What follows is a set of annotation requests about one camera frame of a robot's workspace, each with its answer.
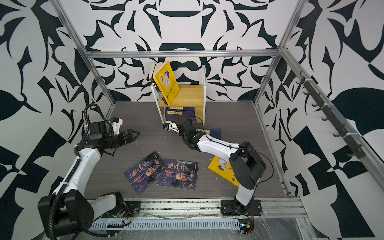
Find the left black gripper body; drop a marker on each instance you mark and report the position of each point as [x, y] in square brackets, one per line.
[115, 140]

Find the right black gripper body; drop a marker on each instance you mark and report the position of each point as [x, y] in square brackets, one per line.
[187, 139]

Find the dark portrait book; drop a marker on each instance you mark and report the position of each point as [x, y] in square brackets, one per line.
[179, 174]
[145, 172]

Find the yellow cartoon book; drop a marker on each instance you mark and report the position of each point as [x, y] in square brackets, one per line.
[224, 169]
[167, 82]

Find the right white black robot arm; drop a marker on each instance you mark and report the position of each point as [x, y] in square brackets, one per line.
[247, 163]

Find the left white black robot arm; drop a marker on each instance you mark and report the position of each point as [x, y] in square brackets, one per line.
[66, 211]

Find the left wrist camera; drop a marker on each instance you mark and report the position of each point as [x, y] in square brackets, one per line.
[116, 124]

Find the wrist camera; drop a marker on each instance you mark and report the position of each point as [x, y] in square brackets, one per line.
[170, 126]
[116, 124]

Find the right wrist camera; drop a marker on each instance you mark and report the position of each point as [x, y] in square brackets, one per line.
[170, 126]

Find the wooden white frame bookshelf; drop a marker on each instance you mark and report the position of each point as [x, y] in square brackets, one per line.
[188, 96]

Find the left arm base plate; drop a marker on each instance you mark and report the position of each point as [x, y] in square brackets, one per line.
[131, 209]

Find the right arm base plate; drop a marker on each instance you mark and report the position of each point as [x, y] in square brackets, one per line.
[234, 208]

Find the white slotted cable duct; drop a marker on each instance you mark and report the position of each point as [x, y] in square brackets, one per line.
[168, 224]

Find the wall coat hook rail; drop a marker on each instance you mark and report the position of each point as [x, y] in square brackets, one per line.
[329, 111]

